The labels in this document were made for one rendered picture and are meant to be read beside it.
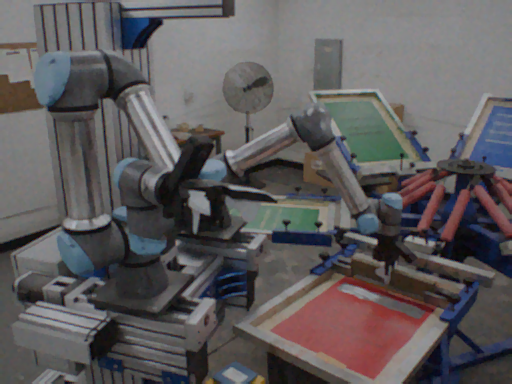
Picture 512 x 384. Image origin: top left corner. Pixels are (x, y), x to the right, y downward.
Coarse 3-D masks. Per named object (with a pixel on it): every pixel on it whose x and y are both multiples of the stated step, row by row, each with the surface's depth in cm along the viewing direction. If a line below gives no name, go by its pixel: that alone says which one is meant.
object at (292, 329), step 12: (336, 288) 192; (372, 288) 192; (312, 300) 184; (324, 300) 184; (348, 300) 183; (360, 300) 183; (300, 312) 176; (312, 312) 176; (288, 324) 168; (300, 324) 168; (288, 336) 161; (300, 336) 161; (312, 336) 161; (324, 336) 161; (312, 348) 155
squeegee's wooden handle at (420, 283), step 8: (352, 264) 196; (360, 264) 193; (368, 264) 191; (376, 264) 190; (352, 272) 197; (360, 272) 194; (368, 272) 192; (392, 272) 184; (400, 272) 183; (384, 280) 188; (392, 280) 185; (400, 280) 183; (408, 280) 180; (416, 280) 178; (424, 280) 177; (408, 288) 181; (416, 288) 179; (424, 288) 177; (432, 288) 175
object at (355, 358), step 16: (416, 304) 180; (400, 320) 170; (416, 320) 170; (400, 336) 161; (336, 352) 153; (352, 352) 153; (368, 352) 153; (384, 352) 152; (352, 368) 145; (368, 368) 145
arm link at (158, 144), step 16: (112, 64) 106; (128, 64) 109; (128, 80) 108; (144, 80) 111; (112, 96) 110; (128, 96) 108; (144, 96) 109; (128, 112) 109; (144, 112) 108; (144, 128) 107; (160, 128) 107; (144, 144) 107; (160, 144) 106; (176, 144) 109; (160, 160) 105; (176, 160) 105
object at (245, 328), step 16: (352, 256) 214; (368, 256) 212; (416, 272) 198; (304, 288) 188; (448, 288) 187; (272, 304) 174; (240, 320) 164; (256, 320) 166; (240, 336) 161; (256, 336) 156; (272, 336) 156; (432, 336) 154; (272, 352) 153; (288, 352) 148; (304, 352) 147; (416, 352) 147; (304, 368) 145; (320, 368) 140; (336, 368) 140; (400, 368) 139; (416, 368) 142
